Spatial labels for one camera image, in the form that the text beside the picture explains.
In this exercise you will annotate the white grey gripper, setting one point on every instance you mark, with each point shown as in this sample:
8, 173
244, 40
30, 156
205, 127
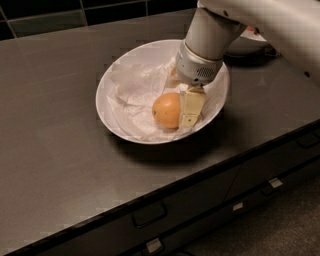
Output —
195, 70

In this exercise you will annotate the orange fruit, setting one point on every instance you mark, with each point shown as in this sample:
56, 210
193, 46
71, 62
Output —
166, 110

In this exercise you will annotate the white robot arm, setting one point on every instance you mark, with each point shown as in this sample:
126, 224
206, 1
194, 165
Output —
292, 27

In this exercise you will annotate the large white bowl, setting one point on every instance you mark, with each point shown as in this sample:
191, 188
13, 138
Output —
156, 53

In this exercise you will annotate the white paper in large bowl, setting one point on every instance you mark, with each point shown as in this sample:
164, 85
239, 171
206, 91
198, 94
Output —
136, 87

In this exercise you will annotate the white bowl with strawberries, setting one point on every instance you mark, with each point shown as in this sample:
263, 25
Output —
249, 42

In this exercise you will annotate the red strawberries pile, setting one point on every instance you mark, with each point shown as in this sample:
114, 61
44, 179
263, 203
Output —
254, 30

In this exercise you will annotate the upper dark drawer front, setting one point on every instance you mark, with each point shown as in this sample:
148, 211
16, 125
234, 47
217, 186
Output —
151, 220

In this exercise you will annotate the dark drawer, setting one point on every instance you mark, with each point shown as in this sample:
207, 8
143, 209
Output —
290, 153
280, 219
151, 220

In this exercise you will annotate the right dark drawer front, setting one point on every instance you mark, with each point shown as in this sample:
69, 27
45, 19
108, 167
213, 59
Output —
290, 153

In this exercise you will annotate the lower dark drawer front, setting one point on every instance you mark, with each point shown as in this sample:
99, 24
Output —
280, 219

